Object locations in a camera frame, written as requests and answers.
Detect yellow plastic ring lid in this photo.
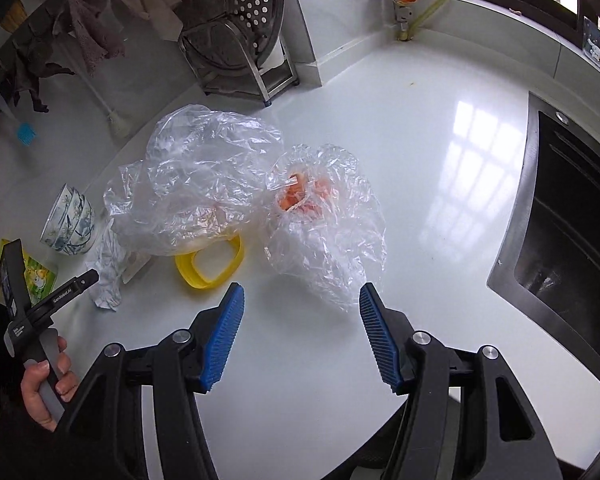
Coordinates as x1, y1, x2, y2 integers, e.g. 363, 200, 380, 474
174, 235, 245, 290

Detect clear bag with orange scraps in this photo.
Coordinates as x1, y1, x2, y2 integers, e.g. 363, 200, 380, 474
261, 144, 387, 312

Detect large clear plastic bag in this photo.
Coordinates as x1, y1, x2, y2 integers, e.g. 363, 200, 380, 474
104, 104, 284, 257

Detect black kitchen sink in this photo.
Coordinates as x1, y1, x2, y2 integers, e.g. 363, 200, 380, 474
486, 94, 600, 382

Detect person's left hand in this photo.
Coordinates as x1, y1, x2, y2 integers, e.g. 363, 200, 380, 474
20, 335, 80, 432

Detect yellow seasoning pouch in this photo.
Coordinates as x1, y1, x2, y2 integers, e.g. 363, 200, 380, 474
0, 238, 57, 306

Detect stacked floral ceramic bowls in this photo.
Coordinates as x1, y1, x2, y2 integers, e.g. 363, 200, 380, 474
41, 184, 96, 256

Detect blue silicone brush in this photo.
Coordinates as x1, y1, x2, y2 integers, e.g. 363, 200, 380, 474
0, 93, 36, 146

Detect white bottle brush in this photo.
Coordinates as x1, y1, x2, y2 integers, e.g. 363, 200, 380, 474
64, 34, 134, 140

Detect dark hanging rag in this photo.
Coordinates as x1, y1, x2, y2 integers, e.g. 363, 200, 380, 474
9, 0, 127, 114

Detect steel dish rack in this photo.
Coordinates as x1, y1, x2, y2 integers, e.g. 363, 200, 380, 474
178, 18, 300, 107

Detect perforated steel steamer tray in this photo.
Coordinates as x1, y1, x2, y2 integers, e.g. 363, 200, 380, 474
172, 0, 286, 73

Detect gas valve with orange knob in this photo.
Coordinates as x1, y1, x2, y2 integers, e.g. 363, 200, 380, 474
391, 0, 418, 41

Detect dark blue mug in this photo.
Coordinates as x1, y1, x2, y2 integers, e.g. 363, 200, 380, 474
582, 18, 600, 69

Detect yellow gas hose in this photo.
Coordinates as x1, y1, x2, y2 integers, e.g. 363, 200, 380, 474
398, 0, 456, 42

